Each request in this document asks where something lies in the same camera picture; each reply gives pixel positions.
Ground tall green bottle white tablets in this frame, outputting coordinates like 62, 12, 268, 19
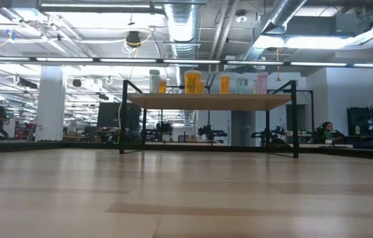
149, 69, 161, 95

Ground small white cap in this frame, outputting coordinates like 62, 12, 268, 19
235, 77, 249, 95

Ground black background monitor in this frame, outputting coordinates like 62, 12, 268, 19
96, 102, 141, 128

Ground black ceiling-mounted device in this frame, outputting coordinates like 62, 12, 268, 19
126, 30, 143, 47

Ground long ceiling light bar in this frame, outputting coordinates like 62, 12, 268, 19
0, 56, 373, 69

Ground white pillar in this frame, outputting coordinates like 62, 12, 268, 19
35, 65, 67, 142

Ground black storage cabinet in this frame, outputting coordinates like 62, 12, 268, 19
346, 104, 373, 151

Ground wooden shelf black metal frame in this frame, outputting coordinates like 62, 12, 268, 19
119, 79, 315, 159

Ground silver spiral ventilation duct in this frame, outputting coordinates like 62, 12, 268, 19
241, 0, 309, 62
163, 3, 201, 87

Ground black aluminium table frame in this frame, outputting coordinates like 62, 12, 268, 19
0, 140, 373, 161

